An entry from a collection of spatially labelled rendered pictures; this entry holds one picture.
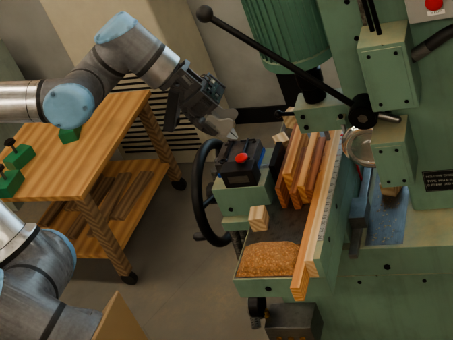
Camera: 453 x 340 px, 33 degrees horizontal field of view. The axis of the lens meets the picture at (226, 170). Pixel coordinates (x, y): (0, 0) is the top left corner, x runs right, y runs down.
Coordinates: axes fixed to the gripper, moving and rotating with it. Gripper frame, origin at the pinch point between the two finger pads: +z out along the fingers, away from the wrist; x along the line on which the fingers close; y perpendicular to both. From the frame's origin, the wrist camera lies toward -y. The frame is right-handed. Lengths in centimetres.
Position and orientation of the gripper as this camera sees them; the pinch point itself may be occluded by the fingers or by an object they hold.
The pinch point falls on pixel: (230, 137)
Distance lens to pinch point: 172.4
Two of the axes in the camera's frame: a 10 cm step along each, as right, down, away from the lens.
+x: 2.5, -6.6, 7.1
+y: 6.3, -4.5, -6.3
